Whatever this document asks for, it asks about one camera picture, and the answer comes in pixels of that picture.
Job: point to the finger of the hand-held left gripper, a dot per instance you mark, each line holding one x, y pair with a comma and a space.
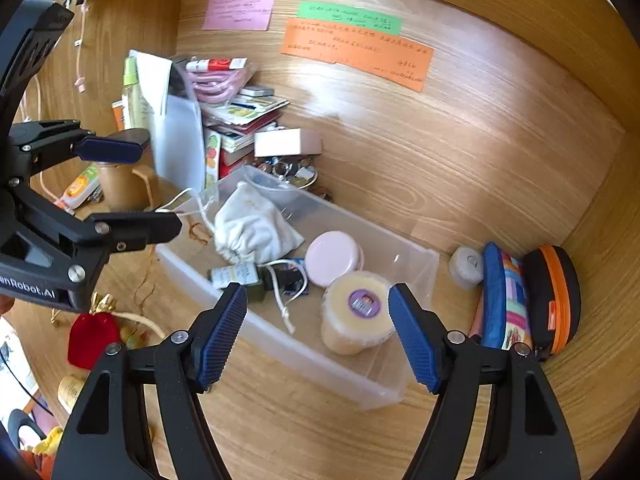
107, 150
140, 227

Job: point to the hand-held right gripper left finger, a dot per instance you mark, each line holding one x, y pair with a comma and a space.
220, 335

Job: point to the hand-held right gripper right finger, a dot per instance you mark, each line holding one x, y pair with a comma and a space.
415, 335

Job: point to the small green label bottle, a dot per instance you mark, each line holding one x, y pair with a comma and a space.
235, 277

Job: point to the beige jelly cup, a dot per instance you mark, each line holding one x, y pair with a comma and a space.
350, 325

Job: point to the clear plastic storage bin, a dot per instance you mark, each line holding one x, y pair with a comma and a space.
300, 360

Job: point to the small dark blue packet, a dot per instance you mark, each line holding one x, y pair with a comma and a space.
291, 280

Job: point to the pink round jar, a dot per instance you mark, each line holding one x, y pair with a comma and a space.
332, 257

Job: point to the small orange box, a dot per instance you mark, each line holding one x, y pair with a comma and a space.
118, 116

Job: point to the brown mug with lid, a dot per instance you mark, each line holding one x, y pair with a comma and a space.
117, 185

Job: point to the green orange tube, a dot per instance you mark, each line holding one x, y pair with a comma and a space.
80, 187

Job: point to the green spray bottle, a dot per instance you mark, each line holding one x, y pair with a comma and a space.
132, 95

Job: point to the translucent white file holder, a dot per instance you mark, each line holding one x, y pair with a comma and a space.
180, 135

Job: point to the white paper notes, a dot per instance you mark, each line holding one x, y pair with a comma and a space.
152, 80

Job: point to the round translucent container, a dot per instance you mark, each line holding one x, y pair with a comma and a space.
465, 267

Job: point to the red velvet pouch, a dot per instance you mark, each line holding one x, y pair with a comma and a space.
92, 340

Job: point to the blue patchwork pouch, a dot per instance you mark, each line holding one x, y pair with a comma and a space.
505, 295

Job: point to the fruit print box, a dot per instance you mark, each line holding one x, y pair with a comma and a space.
212, 157

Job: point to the wooden desk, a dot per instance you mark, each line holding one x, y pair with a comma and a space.
300, 435

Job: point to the black orange zip case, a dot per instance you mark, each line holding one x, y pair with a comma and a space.
550, 300

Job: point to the stack of books and packets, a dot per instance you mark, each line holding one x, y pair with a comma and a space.
245, 115

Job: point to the glass bowl with trinkets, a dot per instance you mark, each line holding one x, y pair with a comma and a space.
292, 170

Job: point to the small white box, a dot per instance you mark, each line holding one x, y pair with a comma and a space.
282, 142

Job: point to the small dark object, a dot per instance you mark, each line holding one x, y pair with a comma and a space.
322, 194

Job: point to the pink paper note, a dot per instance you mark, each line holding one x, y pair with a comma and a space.
240, 6

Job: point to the orange paper note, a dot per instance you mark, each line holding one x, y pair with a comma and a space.
350, 47

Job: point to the green paper note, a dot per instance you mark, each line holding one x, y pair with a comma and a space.
350, 17

